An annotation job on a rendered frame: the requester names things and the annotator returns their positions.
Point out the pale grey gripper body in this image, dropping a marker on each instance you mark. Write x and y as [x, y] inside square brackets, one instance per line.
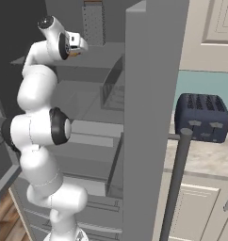
[82, 46]

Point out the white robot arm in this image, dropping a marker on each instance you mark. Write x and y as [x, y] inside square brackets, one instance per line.
[40, 128]

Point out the grey fridge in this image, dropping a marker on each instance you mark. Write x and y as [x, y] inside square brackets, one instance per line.
[87, 94]

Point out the clear fridge bin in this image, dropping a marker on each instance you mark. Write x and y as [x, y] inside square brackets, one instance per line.
[114, 91]

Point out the grey fridge drawer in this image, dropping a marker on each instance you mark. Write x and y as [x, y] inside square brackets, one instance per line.
[116, 169]

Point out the metal cheese grater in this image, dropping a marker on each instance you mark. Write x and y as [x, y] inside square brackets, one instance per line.
[94, 25]

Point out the dark blue toaster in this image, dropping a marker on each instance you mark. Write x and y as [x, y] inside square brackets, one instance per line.
[202, 116]

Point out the beige wall cupboard door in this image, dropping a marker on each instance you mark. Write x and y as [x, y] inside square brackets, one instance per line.
[210, 34]

